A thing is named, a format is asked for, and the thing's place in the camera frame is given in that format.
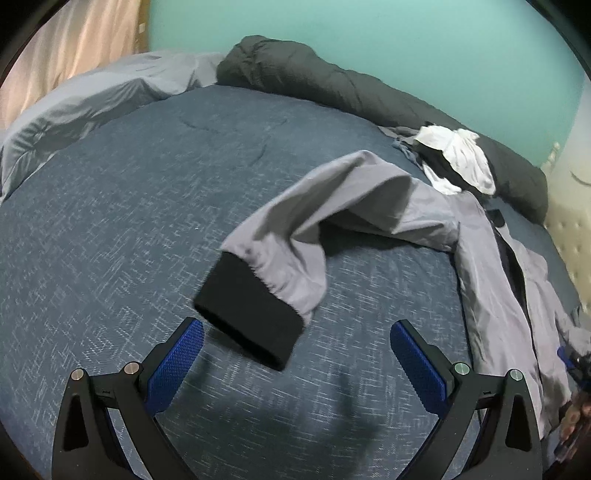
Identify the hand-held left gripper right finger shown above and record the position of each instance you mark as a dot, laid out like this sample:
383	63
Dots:
418	369

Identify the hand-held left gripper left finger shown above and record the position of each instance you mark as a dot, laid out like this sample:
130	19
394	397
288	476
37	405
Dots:
178	364

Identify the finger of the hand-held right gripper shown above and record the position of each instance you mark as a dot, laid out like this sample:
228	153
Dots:
575	362

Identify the grey jacket with black lining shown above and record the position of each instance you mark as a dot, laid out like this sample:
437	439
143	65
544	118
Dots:
489	277

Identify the person's right hand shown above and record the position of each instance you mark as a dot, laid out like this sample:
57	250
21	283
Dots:
579	415

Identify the cream tufted headboard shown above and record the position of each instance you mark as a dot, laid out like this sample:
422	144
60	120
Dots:
568	230

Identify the bed with blue sheet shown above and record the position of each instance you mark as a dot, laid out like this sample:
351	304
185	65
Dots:
115	230

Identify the white and black garment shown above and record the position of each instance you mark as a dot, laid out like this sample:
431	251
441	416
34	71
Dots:
438	157

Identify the small blue-grey cloth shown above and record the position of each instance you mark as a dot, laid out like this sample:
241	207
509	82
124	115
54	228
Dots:
406	145

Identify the light grey bed sheet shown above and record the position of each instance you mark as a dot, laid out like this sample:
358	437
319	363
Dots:
92	101

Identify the dark grey rolled duvet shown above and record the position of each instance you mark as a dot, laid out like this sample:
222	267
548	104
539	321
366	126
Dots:
323	74

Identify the pink curtain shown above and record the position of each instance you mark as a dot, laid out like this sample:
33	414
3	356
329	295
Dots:
69	50

